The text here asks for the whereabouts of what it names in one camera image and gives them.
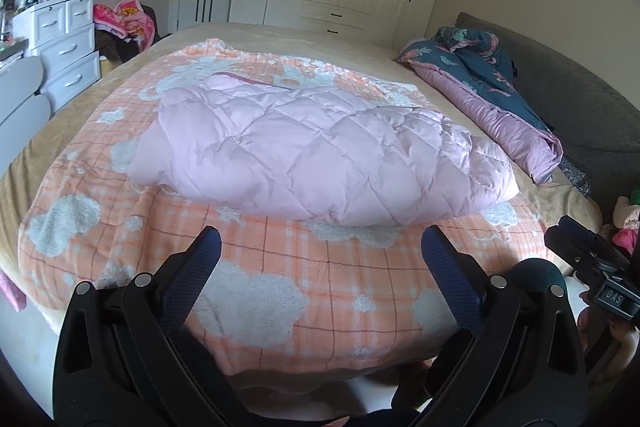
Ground pink fabric piece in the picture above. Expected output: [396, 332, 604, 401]
[0, 269, 27, 313]

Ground cluttered side desk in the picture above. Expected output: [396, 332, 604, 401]
[0, 0, 31, 68]

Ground pink quilted jacket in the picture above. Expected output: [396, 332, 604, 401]
[129, 72, 519, 227]

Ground pink cartoon blanket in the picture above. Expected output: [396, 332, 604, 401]
[92, 0, 157, 45]

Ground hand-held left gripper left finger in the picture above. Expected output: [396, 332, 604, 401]
[52, 227, 236, 427]

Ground grey upholstered headboard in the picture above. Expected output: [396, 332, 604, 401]
[452, 12, 640, 212]

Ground white drawer cabinet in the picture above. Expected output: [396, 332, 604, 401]
[11, 0, 102, 112]

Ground white rounded table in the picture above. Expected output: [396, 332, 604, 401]
[0, 56, 52, 128]

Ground beige soft toy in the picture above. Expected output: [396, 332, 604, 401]
[612, 196, 640, 229]

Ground pink cloth heap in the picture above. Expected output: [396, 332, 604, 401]
[612, 228, 640, 253]

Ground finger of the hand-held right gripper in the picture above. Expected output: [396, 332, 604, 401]
[560, 215, 632, 269]
[544, 226, 609, 289]

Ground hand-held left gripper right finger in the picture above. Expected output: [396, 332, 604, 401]
[421, 225, 588, 427]

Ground blue floral quilt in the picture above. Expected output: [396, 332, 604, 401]
[392, 26, 564, 185]

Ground person's right hand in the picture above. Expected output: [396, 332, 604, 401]
[577, 307, 640, 376]

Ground dark clothes pile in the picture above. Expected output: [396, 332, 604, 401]
[95, 7, 162, 65]

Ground person's dark trousers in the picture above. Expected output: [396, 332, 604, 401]
[170, 258, 568, 427]

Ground orange plaid fleece blanket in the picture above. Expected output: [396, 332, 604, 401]
[17, 38, 566, 375]

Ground beige bed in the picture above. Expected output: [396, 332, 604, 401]
[0, 21, 603, 358]

